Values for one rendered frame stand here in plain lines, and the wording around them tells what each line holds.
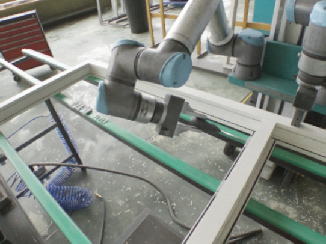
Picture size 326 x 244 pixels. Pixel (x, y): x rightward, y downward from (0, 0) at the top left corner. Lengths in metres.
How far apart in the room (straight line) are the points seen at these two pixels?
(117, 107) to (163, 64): 0.18
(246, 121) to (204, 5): 0.41
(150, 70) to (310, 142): 0.54
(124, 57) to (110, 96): 0.11
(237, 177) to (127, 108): 0.34
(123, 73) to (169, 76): 0.14
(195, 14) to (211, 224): 0.52
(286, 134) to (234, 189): 0.31
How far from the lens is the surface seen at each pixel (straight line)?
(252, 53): 1.35
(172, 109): 0.64
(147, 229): 0.88
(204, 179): 0.64
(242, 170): 0.58
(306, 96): 0.63
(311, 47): 0.61
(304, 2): 0.76
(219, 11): 1.17
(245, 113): 0.77
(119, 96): 0.58
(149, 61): 0.53
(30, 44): 3.93
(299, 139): 0.77
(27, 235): 1.06
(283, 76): 1.49
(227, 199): 0.53
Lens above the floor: 1.39
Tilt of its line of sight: 38 degrees down
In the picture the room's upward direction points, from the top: 7 degrees counter-clockwise
